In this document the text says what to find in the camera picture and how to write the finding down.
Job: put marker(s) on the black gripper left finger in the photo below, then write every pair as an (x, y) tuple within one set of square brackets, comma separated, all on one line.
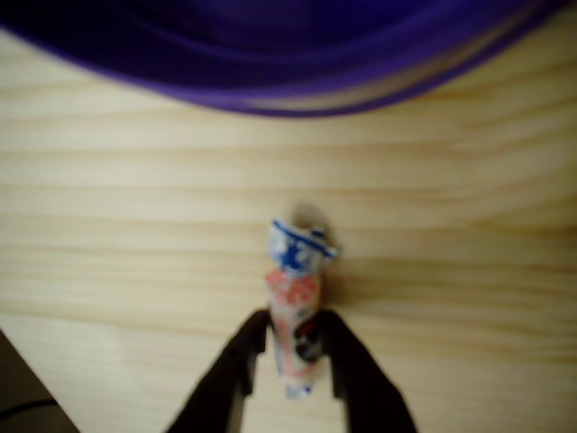
[(221, 383)]

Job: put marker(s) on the candy white red blue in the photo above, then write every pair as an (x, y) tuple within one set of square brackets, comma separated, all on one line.
[(295, 311)]

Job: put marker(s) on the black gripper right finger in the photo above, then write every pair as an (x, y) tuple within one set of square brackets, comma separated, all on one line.
[(365, 383)]

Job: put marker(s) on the purple round bowl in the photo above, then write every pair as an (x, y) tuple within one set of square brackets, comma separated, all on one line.
[(270, 49)]

